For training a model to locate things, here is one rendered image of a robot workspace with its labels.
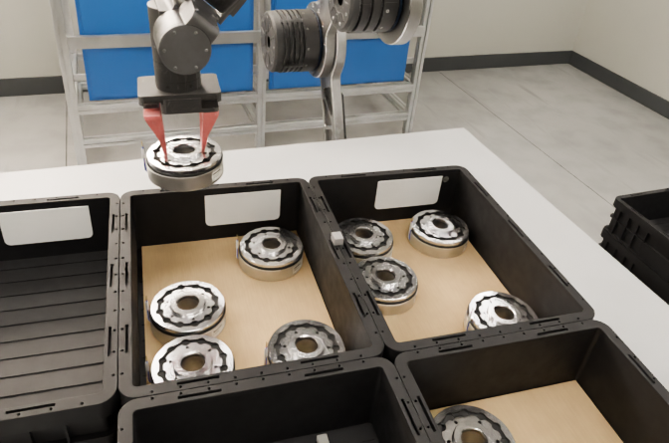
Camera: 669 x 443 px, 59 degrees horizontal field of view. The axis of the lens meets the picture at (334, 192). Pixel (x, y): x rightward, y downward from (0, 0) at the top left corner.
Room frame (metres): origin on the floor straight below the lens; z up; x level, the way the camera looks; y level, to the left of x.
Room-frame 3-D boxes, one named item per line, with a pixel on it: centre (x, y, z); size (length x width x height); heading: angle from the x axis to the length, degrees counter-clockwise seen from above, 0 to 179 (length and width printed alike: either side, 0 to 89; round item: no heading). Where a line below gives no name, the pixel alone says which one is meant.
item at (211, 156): (0.71, 0.21, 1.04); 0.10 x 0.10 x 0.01
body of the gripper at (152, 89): (0.70, 0.22, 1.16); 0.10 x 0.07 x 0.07; 109
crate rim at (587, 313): (0.72, -0.16, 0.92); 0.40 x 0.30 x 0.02; 20
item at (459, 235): (0.85, -0.19, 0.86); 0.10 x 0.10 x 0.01
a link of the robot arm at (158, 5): (0.70, 0.21, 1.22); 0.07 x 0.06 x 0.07; 23
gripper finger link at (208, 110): (0.71, 0.20, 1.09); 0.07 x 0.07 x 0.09; 19
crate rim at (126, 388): (0.62, 0.13, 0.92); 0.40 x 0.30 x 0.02; 20
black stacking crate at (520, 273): (0.72, -0.16, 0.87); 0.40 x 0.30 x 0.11; 20
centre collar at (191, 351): (0.49, 0.15, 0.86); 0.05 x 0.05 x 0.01
